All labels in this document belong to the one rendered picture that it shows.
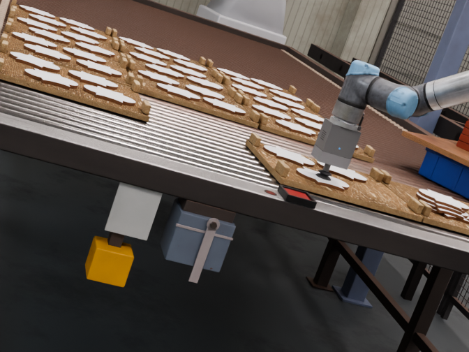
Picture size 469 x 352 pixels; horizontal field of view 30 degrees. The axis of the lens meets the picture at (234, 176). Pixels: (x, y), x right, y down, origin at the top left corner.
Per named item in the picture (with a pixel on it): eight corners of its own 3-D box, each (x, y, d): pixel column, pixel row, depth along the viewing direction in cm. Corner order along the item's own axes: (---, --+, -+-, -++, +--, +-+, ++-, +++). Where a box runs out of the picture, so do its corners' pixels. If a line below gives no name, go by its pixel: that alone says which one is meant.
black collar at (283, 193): (314, 209, 204) (317, 202, 204) (285, 200, 202) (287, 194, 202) (305, 198, 211) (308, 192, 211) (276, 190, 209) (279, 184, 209)
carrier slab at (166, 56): (217, 83, 345) (220, 72, 344) (117, 52, 332) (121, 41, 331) (200, 66, 377) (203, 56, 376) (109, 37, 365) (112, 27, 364)
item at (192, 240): (216, 289, 203) (242, 218, 198) (159, 275, 198) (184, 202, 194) (207, 269, 213) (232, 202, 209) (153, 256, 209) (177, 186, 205)
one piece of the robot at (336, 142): (356, 111, 230) (333, 167, 234) (326, 101, 228) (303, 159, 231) (369, 120, 221) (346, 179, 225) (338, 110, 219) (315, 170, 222)
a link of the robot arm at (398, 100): (429, 93, 218) (392, 78, 224) (410, 90, 209) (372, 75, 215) (417, 123, 220) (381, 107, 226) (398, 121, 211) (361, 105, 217)
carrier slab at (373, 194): (421, 222, 228) (423, 216, 227) (279, 184, 215) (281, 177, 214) (370, 180, 260) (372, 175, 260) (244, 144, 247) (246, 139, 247)
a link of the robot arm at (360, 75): (375, 68, 215) (346, 56, 219) (358, 110, 217) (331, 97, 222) (389, 71, 221) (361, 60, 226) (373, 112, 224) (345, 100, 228)
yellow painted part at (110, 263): (124, 288, 199) (155, 193, 194) (86, 279, 196) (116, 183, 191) (121, 274, 206) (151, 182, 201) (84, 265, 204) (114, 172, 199)
